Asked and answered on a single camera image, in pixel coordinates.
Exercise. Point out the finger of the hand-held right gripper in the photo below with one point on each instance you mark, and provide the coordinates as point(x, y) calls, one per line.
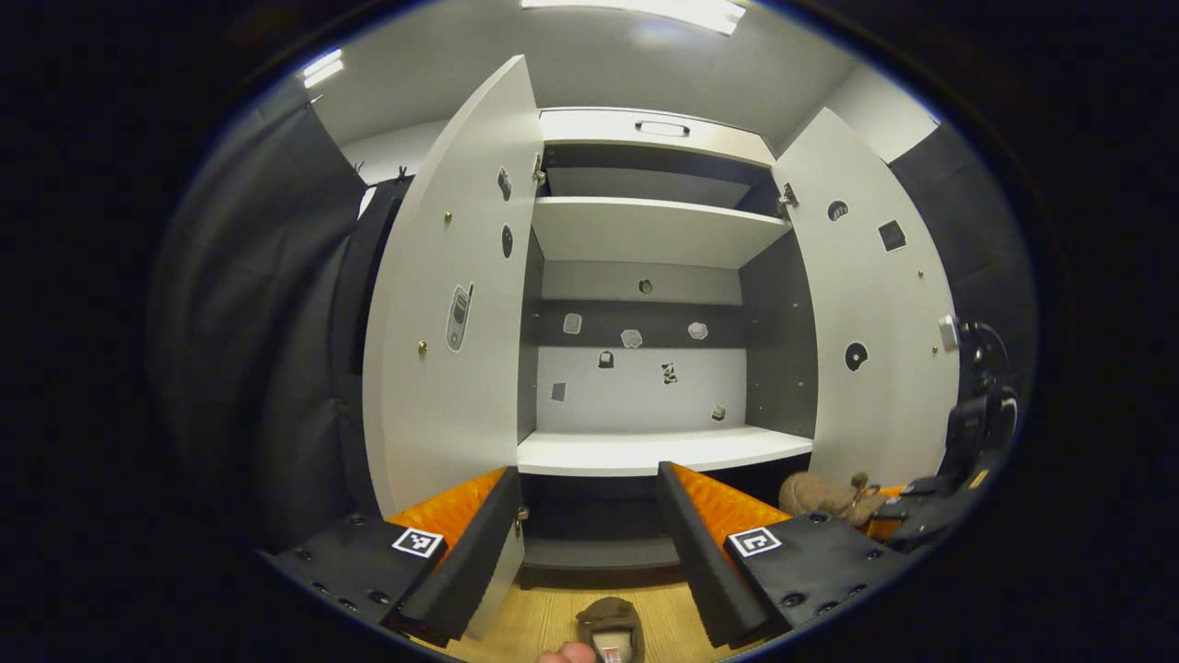
point(886, 516)

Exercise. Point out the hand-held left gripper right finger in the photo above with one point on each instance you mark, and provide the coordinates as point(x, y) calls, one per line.
point(705, 571)

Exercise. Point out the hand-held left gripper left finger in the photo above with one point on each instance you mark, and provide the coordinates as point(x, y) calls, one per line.
point(470, 562)

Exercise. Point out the brown fuzzy shoe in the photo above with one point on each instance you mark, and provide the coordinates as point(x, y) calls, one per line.
point(820, 497)
point(608, 615)

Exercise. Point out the white shoe cabinet door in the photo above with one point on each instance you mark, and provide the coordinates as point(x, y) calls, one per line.
point(461, 239)
point(875, 295)

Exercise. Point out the white shoe cabinet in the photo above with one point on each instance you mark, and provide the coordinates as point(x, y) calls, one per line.
point(645, 230)

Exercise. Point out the black backdrop cloth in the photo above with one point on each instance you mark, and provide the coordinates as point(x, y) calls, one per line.
point(258, 304)
point(967, 230)

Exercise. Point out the small ceiling light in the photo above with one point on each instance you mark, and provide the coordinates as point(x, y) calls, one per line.
point(322, 68)

